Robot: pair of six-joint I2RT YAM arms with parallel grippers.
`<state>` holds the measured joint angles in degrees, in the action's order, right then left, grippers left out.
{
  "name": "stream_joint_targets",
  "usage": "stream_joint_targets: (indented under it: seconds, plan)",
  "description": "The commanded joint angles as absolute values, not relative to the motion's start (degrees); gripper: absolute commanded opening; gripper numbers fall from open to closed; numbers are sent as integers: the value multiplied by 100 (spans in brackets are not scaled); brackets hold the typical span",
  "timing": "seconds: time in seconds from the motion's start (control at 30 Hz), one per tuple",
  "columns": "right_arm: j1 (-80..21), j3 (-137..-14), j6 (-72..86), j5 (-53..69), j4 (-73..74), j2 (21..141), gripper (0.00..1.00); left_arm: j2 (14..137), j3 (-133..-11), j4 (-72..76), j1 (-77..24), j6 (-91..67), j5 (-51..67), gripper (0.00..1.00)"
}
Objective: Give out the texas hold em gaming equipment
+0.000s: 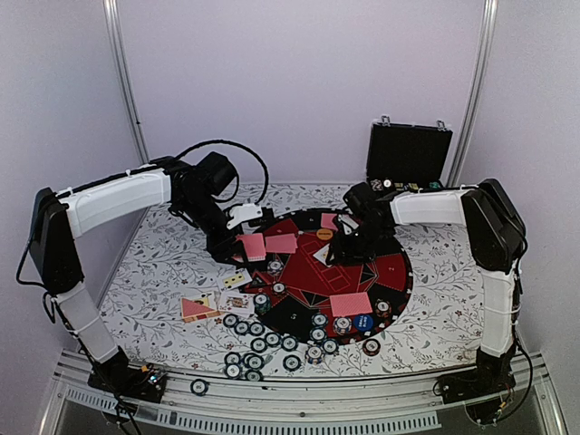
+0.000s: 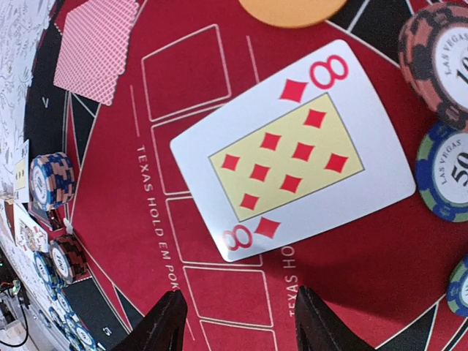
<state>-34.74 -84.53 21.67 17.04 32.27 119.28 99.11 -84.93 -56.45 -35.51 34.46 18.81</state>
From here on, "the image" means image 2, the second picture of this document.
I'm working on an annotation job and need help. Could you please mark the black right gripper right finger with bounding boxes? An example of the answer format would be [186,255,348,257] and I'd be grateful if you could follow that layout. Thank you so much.
[295,285,374,351]

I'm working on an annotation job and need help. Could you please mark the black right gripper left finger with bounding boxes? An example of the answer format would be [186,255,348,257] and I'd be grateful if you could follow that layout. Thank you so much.
[112,290,188,351]

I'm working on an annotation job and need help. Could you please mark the green chip mat edge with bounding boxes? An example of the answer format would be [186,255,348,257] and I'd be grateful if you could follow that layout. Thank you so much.
[75,324,97,351]

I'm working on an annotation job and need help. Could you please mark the green chip table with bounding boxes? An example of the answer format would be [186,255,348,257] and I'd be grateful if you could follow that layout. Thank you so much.
[64,312,80,335]
[56,290,74,314]

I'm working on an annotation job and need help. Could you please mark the green chip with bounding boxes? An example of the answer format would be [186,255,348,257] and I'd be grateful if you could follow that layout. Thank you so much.
[446,255,468,317]
[48,306,64,330]

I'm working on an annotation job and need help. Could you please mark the king of diamonds card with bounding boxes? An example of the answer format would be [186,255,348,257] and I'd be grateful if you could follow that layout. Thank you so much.
[4,201,49,252]

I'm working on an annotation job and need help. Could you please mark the eight of diamonds card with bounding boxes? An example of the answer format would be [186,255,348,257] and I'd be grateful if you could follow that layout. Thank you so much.
[170,39,415,262]

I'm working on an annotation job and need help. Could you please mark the blue chip stack seat seven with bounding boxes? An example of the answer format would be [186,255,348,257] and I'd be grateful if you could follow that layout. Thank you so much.
[29,152,76,211]

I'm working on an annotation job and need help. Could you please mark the green chip stack seat ten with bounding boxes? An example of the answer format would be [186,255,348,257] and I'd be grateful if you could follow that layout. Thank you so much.
[415,122,467,222]

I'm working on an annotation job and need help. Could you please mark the three of spades card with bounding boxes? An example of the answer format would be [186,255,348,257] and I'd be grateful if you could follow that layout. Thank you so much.
[13,140,30,203]

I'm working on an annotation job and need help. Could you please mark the face down card seat eight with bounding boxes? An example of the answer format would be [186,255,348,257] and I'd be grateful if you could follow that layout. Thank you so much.
[53,1,140,106]

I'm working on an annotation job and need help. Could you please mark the brown chip stack seat ten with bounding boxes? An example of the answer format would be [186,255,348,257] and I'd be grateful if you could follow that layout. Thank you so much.
[398,2,467,132]

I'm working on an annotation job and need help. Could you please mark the orange big blind button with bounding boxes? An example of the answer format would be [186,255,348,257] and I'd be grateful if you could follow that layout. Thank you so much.
[239,0,347,29]

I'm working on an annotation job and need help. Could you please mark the green chip stack seat six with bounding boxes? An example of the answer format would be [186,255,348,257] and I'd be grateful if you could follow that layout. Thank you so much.
[33,251,67,288]

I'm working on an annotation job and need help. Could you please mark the triangular all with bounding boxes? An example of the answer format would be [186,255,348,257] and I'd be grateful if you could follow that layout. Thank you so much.
[28,201,63,231]

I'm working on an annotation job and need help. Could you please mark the round red black poker mat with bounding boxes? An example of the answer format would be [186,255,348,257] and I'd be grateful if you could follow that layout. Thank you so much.
[25,1,467,350]

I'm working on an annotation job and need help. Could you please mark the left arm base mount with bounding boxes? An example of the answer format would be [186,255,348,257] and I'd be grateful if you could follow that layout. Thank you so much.
[1,253,30,350]

